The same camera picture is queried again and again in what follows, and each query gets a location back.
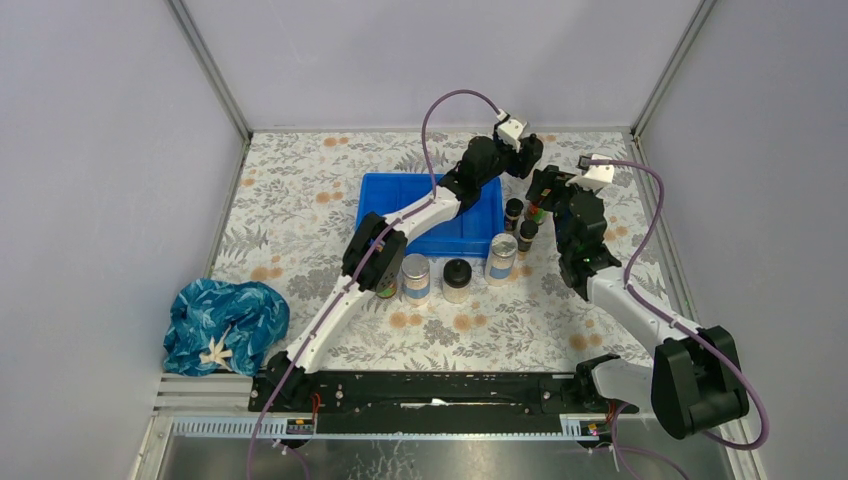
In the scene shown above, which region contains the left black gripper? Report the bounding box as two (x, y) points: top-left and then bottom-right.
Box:
(471, 120), (532, 185)

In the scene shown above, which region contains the green label sauce bottle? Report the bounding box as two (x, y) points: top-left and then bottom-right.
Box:
(525, 203), (548, 225)

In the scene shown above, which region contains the yellow cap sauce bottle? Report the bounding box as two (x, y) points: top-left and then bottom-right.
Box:
(376, 279), (398, 299)

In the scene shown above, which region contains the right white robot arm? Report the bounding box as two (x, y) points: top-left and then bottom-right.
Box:
(526, 162), (751, 439)

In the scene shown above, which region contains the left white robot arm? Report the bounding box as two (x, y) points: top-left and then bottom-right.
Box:
(266, 133), (543, 411)

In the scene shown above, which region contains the rear small dark spice bottle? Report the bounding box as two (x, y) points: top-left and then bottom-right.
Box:
(504, 198), (524, 233)

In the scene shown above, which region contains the small dark spice bottle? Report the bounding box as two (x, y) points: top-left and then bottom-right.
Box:
(516, 219), (539, 254)
(504, 198), (524, 233)

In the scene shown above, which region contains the front small dark spice bottle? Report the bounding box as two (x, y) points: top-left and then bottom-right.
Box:
(516, 219), (539, 254)

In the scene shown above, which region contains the blue plastic divided bin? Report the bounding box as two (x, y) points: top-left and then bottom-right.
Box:
(356, 172), (504, 257)

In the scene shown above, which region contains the right silver lid spice tin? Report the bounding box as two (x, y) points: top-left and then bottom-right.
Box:
(484, 233), (517, 286)

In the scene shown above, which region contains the silver lid spice tin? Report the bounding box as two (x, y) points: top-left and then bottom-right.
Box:
(484, 233), (517, 286)
(401, 254), (431, 306)

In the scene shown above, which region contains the left silver lid spice tin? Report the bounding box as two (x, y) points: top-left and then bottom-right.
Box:
(401, 254), (431, 306)

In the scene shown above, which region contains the floral table mat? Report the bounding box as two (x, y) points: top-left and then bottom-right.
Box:
(211, 132), (649, 372)

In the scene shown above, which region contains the blue patterned cloth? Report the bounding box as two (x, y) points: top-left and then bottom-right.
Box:
(163, 278), (290, 377)

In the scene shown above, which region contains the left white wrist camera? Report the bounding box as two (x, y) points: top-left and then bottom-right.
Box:
(494, 109), (527, 152)

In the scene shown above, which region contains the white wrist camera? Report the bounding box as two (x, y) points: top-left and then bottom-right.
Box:
(494, 109), (527, 152)
(574, 154), (615, 191)

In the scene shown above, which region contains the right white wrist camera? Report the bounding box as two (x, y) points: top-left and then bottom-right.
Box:
(574, 154), (615, 191)

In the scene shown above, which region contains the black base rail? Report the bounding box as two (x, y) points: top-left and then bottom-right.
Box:
(247, 371), (619, 433)

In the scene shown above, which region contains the slotted cable duct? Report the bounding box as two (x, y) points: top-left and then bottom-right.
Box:
(171, 416), (599, 442)

